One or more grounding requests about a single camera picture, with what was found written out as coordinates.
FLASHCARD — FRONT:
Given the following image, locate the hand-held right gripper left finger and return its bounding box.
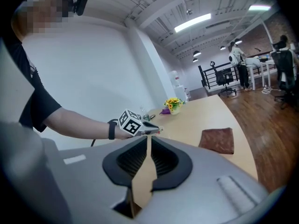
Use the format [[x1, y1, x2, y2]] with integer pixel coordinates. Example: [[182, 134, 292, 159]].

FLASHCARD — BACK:
[[102, 136, 148, 189]]

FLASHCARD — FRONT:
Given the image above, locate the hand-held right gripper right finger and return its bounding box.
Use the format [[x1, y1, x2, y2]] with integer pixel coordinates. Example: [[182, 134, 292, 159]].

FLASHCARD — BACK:
[[150, 136, 193, 193]]

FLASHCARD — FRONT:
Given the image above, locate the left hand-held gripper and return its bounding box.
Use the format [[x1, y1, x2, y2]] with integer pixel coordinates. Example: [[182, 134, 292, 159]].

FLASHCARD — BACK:
[[118, 108, 164, 138]]

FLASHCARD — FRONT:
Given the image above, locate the person's left forearm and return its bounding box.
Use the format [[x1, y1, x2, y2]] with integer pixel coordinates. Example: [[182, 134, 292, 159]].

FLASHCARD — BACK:
[[43, 107, 133, 141]]

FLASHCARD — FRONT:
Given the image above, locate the sunflower pot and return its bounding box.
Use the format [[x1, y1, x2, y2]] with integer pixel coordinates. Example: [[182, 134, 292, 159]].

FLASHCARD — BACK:
[[163, 97, 185, 116]]

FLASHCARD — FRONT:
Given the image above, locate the black wristband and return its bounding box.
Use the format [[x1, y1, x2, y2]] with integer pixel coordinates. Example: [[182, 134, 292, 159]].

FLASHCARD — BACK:
[[107, 120, 118, 140]]

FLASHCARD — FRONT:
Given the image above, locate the brown cloth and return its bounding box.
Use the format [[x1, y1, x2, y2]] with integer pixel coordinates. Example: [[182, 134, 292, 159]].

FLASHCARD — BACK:
[[198, 127, 235, 155]]

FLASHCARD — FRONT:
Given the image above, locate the white water dispenser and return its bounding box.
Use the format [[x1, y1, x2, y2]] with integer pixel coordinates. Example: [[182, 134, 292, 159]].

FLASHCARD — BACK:
[[168, 70, 189, 102]]

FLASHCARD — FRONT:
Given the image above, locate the black metal railing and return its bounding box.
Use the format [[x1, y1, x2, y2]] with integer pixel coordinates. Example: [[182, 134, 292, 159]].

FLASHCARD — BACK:
[[198, 63, 239, 90]]

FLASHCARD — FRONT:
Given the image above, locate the long ceiling light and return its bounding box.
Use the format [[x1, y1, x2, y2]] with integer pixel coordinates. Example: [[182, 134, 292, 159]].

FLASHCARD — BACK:
[[174, 13, 212, 33], [248, 4, 272, 12]]

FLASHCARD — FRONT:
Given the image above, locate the white desk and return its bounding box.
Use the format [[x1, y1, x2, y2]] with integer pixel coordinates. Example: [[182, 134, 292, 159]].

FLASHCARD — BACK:
[[244, 59, 279, 91]]

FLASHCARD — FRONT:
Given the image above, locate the black mesh office chair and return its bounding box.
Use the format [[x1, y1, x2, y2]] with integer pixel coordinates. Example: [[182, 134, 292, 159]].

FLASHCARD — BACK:
[[270, 42, 299, 109]]

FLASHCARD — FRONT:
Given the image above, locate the person's head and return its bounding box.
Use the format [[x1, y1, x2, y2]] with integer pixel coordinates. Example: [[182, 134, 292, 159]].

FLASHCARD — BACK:
[[11, 0, 75, 42]]

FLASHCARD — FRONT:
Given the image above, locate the white power strip with cable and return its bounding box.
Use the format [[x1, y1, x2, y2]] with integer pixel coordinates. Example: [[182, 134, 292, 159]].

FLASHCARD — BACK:
[[261, 84, 282, 95]]

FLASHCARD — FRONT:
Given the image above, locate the black head camera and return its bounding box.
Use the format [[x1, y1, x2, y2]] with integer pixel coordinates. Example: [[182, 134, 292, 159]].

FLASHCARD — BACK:
[[62, 0, 88, 16]]

